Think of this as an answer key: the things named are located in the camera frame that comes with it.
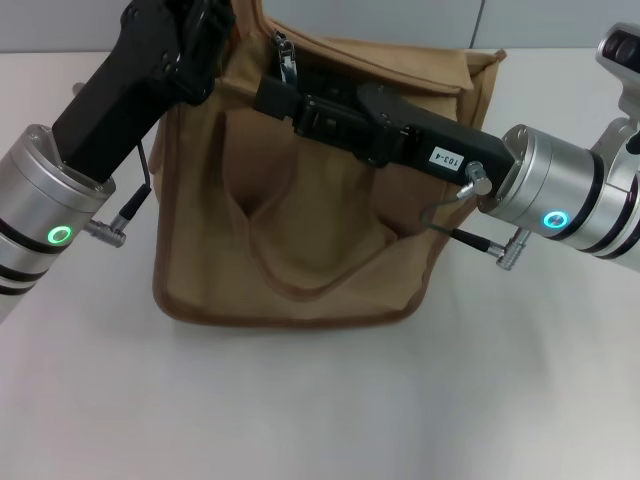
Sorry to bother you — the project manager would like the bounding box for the left gripper cable with connector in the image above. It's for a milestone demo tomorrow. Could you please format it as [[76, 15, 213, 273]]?
[[83, 142, 154, 242]]

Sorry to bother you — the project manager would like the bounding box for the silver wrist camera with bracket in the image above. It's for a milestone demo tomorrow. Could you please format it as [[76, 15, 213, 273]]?
[[589, 22, 640, 151]]

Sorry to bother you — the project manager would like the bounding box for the silver metal zipper pull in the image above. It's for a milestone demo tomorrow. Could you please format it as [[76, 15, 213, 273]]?
[[272, 29, 300, 85]]

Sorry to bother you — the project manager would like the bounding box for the khaki canvas food bag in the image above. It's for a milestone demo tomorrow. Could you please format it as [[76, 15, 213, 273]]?
[[151, 0, 507, 334]]

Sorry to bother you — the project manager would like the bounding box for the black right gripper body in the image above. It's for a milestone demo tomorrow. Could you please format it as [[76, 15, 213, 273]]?
[[356, 83, 517, 196]]

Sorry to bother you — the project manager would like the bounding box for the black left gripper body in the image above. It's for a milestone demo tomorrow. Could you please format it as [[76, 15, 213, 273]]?
[[52, 0, 196, 184]]

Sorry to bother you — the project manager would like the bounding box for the right gripper cable with connectors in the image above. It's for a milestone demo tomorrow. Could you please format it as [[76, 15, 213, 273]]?
[[418, 160, 532, 272]]

